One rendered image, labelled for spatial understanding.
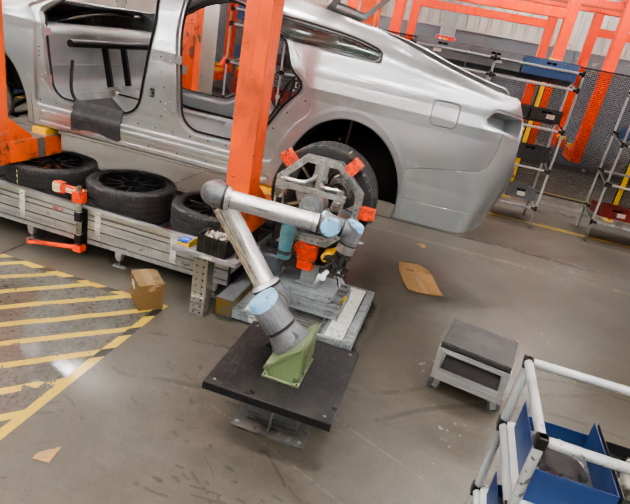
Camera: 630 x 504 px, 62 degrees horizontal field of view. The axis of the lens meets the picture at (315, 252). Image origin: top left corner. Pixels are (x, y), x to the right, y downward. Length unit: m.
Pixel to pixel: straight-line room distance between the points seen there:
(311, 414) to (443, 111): 1.99
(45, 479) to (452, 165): 2.70
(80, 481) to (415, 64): 2.81
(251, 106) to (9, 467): 2.10
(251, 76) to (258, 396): 1.74
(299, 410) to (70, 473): 0.95
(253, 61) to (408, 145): 1.09
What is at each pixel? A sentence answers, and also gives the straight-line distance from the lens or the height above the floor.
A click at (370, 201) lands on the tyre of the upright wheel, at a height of 0.92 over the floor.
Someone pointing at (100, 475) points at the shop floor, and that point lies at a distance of 2.46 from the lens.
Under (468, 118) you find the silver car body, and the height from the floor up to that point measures 1.48.
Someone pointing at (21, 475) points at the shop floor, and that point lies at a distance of 2.51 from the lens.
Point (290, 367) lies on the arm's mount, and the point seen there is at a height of 0.39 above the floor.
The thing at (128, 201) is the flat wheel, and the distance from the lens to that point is 3.96.
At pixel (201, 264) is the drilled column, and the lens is 3.28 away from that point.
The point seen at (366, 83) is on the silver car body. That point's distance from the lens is 3.44.
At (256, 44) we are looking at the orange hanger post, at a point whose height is 1.67.
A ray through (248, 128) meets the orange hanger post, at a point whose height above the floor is 1.21.
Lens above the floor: 1.79
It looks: 23 degrees down
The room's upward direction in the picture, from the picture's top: 11 degrees clockwise
